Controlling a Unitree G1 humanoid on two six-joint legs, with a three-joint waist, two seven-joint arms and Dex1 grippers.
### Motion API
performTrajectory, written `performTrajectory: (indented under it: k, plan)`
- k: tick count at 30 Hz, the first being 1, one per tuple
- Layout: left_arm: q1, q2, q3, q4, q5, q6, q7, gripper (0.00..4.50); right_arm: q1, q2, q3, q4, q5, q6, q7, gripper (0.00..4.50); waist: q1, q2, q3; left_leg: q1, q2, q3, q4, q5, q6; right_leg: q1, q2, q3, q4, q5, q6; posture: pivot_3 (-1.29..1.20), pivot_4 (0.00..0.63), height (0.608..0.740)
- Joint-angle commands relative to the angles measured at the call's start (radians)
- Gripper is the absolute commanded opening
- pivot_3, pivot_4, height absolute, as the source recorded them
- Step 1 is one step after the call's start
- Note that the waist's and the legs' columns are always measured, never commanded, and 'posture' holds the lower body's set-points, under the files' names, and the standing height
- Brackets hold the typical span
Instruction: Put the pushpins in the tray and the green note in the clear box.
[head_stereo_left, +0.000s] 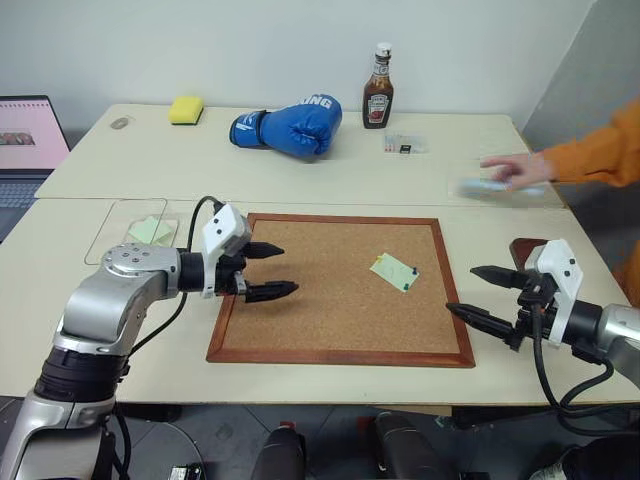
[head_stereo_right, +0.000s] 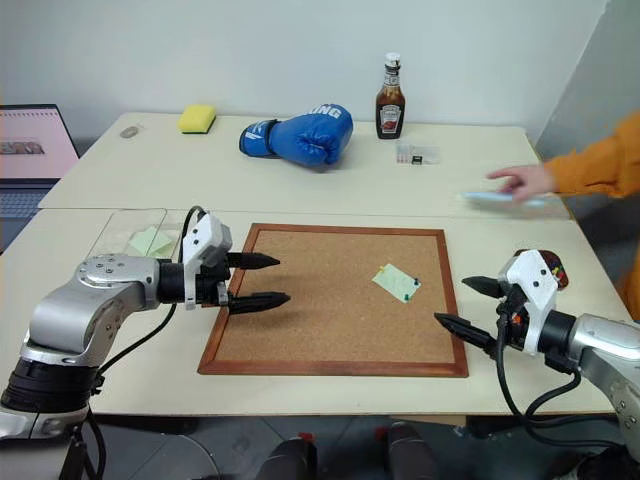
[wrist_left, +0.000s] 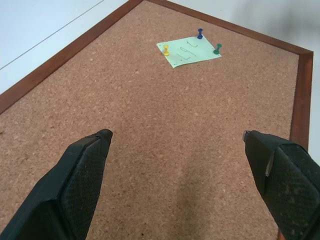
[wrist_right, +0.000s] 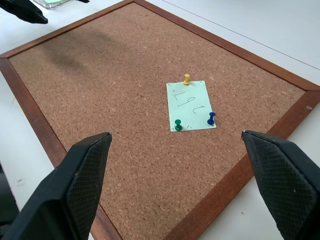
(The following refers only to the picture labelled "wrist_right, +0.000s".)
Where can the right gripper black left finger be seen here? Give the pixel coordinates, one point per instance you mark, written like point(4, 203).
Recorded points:
point(75, 180)

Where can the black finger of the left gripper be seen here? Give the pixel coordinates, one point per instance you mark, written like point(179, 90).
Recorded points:
point(81, 1)
point(22, 11)

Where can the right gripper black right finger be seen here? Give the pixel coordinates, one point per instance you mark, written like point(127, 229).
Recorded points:
point(282, 175)

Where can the blue push pin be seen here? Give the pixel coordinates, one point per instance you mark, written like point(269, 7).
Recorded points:
point(211, 118)

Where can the green push pin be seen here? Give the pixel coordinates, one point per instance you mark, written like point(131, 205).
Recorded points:
point(178, 125)

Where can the pale green handwritten paper note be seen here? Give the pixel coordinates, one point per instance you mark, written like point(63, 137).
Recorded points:
point(190, 105)

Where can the yellow push pin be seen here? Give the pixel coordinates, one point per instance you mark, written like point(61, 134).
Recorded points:
point(186, 79)

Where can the clear plastic box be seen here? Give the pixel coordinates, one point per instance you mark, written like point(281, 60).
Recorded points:
point(56, 3)

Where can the cork board with wooden frame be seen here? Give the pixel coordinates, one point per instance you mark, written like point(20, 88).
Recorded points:
point(120, 82)

